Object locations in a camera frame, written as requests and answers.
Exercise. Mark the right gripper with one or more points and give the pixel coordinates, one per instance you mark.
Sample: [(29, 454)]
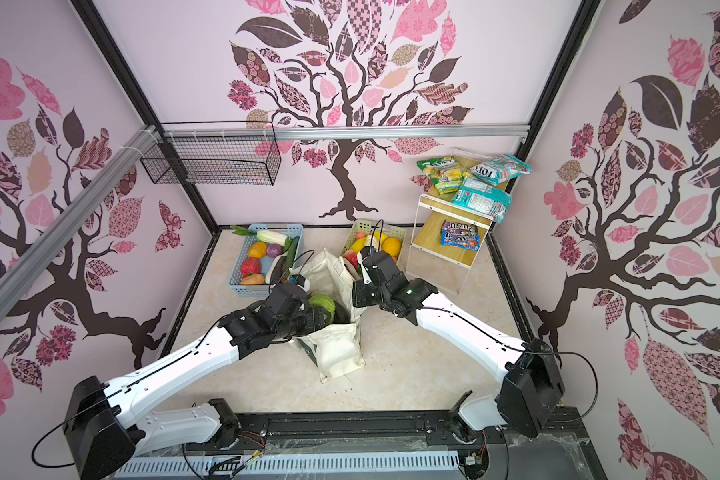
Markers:
[(360, 300)]

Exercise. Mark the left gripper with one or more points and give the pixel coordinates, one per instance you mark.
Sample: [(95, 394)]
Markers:
[(315, 319)]

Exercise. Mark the green cabbage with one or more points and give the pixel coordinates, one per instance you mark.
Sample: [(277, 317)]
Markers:
[(325, 302)]

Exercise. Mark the white daikon radish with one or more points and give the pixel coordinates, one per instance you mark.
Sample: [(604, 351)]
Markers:
[(276, 270)]

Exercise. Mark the cream canvas grocery bag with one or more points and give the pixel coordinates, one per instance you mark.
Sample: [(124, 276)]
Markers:
[(335, 350)]

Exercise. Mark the blue candy bag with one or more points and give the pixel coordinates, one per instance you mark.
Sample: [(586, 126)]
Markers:
[(460, 235)]

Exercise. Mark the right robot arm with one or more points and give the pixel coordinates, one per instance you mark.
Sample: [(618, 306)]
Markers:
[(530, 382)]

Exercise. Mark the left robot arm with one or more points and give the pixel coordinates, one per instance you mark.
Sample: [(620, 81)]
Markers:
[(106, 422)]

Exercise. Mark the green yellow snack bag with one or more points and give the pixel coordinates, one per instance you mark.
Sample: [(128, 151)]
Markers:
[(446, 174)]

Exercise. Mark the teal white snack bag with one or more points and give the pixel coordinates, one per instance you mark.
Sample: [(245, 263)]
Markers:
[(499, 169)]

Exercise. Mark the orange fruit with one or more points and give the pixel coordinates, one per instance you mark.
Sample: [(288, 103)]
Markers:
[(392, 246)]

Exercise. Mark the green plastic fruit basket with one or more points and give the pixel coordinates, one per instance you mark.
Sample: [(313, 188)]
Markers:
[(367, 232)]

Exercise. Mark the yellow bell pepper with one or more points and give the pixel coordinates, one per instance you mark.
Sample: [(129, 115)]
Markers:
[(258, 250)]

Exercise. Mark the green cucumber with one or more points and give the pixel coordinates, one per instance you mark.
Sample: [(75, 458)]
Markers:
[(290, 252)]

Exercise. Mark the white wooden shelf rack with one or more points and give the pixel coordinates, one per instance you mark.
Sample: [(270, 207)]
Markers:
[(454, 215)]

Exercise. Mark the blue plastic vegetable basket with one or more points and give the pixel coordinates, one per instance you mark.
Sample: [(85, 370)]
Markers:
[(290, 230)]

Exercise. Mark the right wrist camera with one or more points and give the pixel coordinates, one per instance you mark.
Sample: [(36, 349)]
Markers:
[(364, 265)]

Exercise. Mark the white cable duct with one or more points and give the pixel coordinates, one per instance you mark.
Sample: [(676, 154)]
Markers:
[(292, 466)]

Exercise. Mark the black wire wall basket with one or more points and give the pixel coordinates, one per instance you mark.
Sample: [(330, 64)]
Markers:
[(215, 153)]

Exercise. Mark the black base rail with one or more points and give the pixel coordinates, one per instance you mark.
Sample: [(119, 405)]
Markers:
[(563, 450)]

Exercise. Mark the aluminium frame rail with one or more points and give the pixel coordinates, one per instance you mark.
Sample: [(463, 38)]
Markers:
[(18, 279)]

